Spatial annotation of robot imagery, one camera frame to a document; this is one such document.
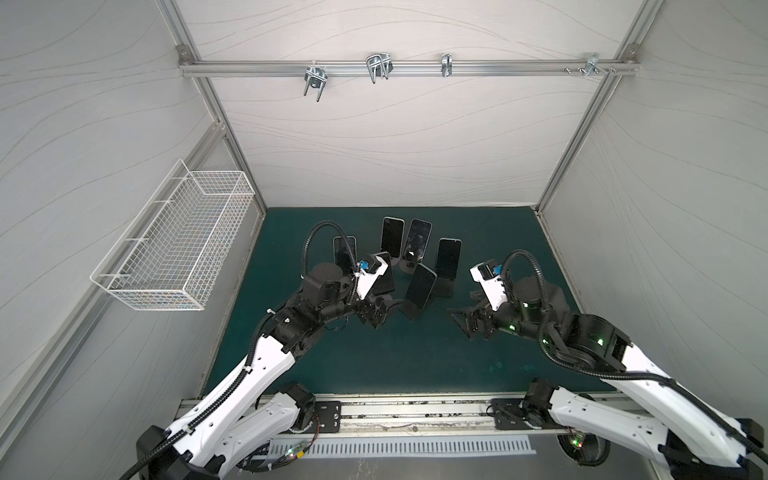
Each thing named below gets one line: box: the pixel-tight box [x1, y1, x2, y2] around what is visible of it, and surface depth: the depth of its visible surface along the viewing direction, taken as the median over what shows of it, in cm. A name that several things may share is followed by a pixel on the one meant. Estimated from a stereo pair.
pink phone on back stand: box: [403, 218, 433, 263], surface depth 100 cm
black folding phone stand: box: [398, 298, 423, 321], surface depth 95 cm
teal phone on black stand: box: [436, 238, 463, 280], surface depth 92 cm
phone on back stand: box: [380, 216, 406, 258], surface depth 97 cm
